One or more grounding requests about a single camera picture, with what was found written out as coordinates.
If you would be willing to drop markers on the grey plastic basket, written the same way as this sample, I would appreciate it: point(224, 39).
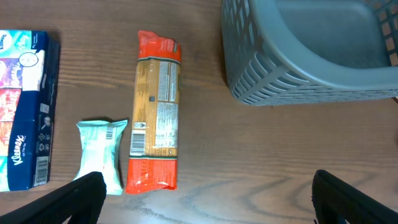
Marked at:
point(302, 52)

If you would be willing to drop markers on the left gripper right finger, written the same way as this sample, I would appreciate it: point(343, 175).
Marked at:
point(336, 202)

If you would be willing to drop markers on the small mint snack packet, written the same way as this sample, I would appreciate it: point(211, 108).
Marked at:
point(100, 141)

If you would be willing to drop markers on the orange biscuit packet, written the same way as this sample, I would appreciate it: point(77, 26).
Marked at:
point(153, 154)

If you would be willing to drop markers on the Kleenex tissue multipack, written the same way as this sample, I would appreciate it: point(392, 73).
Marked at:
point(29, 77)

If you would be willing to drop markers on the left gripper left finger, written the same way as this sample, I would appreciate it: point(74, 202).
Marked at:
point(80, 201)

